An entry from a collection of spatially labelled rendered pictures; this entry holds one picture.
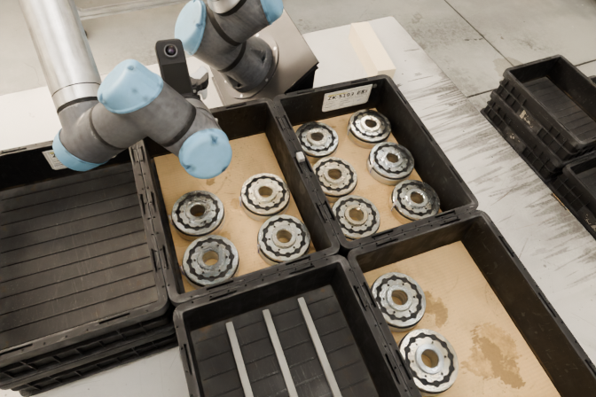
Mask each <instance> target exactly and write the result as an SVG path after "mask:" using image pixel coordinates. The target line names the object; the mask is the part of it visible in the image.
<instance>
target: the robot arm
mask: <svg viewBox="0 0 596 397"><path fill-rule="evenodd" d="M19 2H20V7H21V10H22V12H23V15H24V18H25V21H26V23H27V28H28V31H29V33H30V35H31V38H32V41H33V44H34V46H35V51H36V54H37V57H38V59H39V62H40V65H41V68H42V70H43V74H44V77H45V80H46V82H47V85H48V88H49V91H50V93H51V98H52V101H53V104H54V106H55V109H56V112H57V115H58V117H59V121H60V124H61V127H62V128H61V129H60V130H59V131H58V133H57V134H56V136H55V137H54V139H53V144H52V147H53V151H54V153H55V155H56V157H57V158H58V160H59V161H60V162H61V163H62V164H63V165H65V166H66V167H68V168H71V169H73V170H76V171H87V170H90V169H93V168H94V167H98V166H99V165H102V164H105V163H107V162H108V161H109V160H110V159H111V158H112V157H114V156H115V155H117V154H118V153H120V152H122V151H124V150H126V149H127V148H129V147H130V146H132V145H133V144H135V143H137V142H139V141H140V140H142V139H144V138H145V137H147V136H149V137H150V138H151V139H152V140H153V141H155V142H156V143H158V144H160V145H161V146H163V147H164V148H166V149H167V150H168V151H170V152H172V153H173V154H175V155H176V156H177V157H178V158H179V161H180V164H181V165H182V167H184V169H185V171H186V172H187V173H188V174H189V175H191V176H193V177H196V178H199V179H210V178H213V177H216V176H218V175H220V174H221V173H222V172H223V171H225V169H226V168H227V167H228V166H229V165H230V163H231V157H232V150H231V146H230V144H229V139H228V137H227V135H226V134H225V133H224V132H223V131H222V129H221V128H220V126H219V125H218V119H217V118H214V116H213V115H212V113H211V112H210V111H209V109H208V107H207V106H206V105H205V104H204V103H203V102H202V100H200V95H199V94H201V96H202V98H203V100H205V99H206V98H207V95H208V79H209V72H208V69H207V68H206V67H204V66H200V68H199V69H197V72H196V73H193V74H189V70H188V65H187V62H186V58H185V54H184V52H185V51H186V52H187V54H189V55H191V56H194V57H195V58H197V59H198V60H200V61H202V62H203V63H205V64H207V65H208V66H210V67H212V68H214V69H215V70H216V71H218V72H219V73H220V75H221V76H222V77H223V78H224V79H225V80H226V82H227V83H228V84H229V85H230V86H231V87H232V88H234V89H235V90H237V91H240V92H245V91H249V90H252V89H253V88H255V87H256V86H257V85H259V84H260V83H261V82H262V80H263V79H264V78H265V76H266V75H267V73H268V72H269V70H270V67H271V61H272V52H271V47H270V46H269V44H267V43H266V42H265V41H264V40H263V39H262V38H260V37H257V36H254V35H255V34H257V33H258V32H260V31H261V30H263V29H264V28H266V27H267V26H269V25H272V23H273V22H274V21H276V20H277V19H279V18H280V17H281V15H282V13H283V2H282V0H208V2H207V3H206V4H205V3H204V2H203V1H201V0H192V1H190V2H189V3H188V4H186V6H185V7H184V8H183V10H182V11H181V12H180V14H179V16H178V18H177V21H176V26H175V38H174V39H166V40H159V41H157V42H156V44H155V53H156V57H157V61H158V65H159V69H160V73H161V76H159V75H158V74H156V73H153V72H152V71H151V70H149V69H148V68H147V67H145V66H144V65H142V64H141V63H140V62H138V61H137V60H135V59H126V60H124V61H122V62H121V63H120V64H118V65H117V66H116V67H115V68H114V70H113V71H112V72H110V73H109V74H108V75H107V77H106V78H105V79H104V80H103V81H101V78H100V75H99V72H98V68H97V65H96V62H95V60H94V58H93V55H92V52H91V49H90V45H89V42H88V40H87V37H86V34H85V32H84V29H83V26H82V22H81V20H80V17H79V14H78V11H77V9H76V6H75V1H74V0H19Z"/></svg>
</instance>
